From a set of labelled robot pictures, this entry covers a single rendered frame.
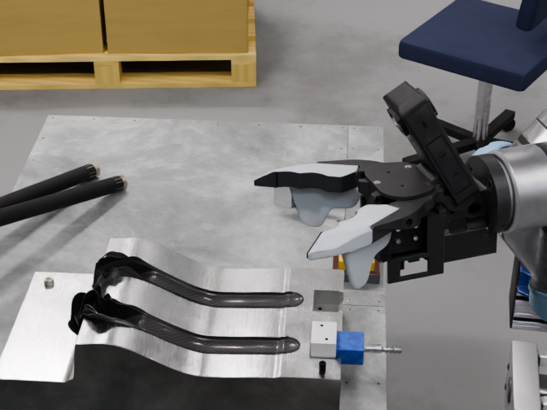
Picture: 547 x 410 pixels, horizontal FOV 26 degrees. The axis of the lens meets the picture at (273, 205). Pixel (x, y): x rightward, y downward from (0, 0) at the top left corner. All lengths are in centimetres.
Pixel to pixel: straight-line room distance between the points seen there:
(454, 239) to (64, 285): 99
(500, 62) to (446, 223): 249
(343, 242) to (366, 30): 386
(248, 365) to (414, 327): 153
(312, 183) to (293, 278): 82
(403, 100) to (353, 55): 359
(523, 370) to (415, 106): 65
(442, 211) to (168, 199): 126
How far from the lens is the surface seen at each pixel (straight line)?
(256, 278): 187
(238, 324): 178
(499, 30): 371
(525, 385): 154
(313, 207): 107
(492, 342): 317
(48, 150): 240
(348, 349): 171
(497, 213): 104
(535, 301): 117
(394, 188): 100
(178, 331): 175
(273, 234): 211
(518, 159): 105
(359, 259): 96
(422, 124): 99
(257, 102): 423
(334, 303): 185
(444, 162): 101
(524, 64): 351
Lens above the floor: 200
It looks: 33 degrees down
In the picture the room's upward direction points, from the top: straight up
